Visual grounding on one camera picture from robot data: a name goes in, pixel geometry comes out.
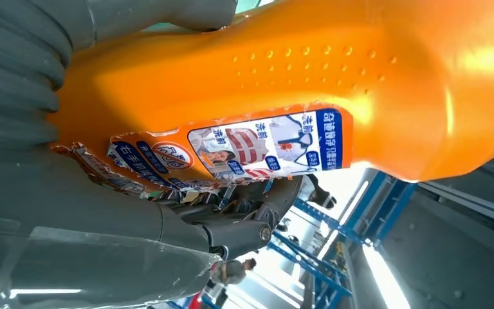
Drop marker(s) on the blue metal rack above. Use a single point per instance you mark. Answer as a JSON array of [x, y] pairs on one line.
[[336, 239]]

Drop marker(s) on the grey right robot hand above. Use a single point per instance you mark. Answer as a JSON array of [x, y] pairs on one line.
[[81, 247]]

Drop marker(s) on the person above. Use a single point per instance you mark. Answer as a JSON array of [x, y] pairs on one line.
[[232, 272]]

